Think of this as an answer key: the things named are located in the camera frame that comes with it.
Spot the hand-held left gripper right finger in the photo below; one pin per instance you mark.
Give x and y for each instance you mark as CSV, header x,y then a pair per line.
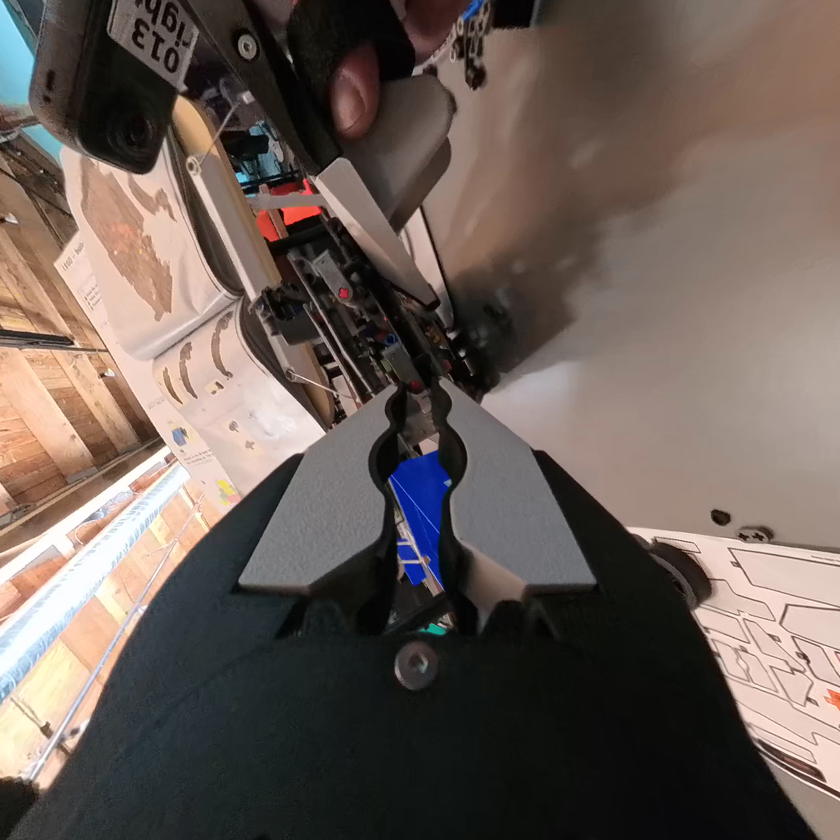
x,y
525,525

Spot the white book stand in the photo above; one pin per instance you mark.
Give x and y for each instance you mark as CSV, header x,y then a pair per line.
x,y
229,216

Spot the silver ventilation duct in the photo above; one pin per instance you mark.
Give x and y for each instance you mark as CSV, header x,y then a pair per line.
x,y
79,577

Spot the blue plastic bin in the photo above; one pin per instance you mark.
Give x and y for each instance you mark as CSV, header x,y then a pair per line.
x,y
420,499

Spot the pile of small lego pieces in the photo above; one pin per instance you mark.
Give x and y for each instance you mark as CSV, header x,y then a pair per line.
x,y
476,65

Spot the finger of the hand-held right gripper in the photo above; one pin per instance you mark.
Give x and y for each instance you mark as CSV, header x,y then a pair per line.
x,y
430,262
374,229

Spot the grey lego car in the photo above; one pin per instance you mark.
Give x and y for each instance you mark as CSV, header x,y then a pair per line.
x,y
341,292

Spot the small grey lego piece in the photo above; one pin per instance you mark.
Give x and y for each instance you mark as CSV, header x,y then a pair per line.
x,y
754,535

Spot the white printed instruction sheet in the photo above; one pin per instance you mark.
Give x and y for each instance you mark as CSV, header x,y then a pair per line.
x,y
197,459

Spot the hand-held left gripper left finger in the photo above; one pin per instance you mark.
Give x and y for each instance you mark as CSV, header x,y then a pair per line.
x,y
308,525

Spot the person's right hand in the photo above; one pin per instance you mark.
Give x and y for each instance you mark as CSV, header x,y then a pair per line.
x,y
358,98

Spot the white sticker sheet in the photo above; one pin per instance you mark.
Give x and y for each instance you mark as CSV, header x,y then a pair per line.
x,y
754,590

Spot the small black lego piece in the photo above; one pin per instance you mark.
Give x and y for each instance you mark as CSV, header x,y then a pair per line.
x,y
720,516

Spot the instruction booklet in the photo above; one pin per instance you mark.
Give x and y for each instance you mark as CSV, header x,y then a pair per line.
x,y
131,262

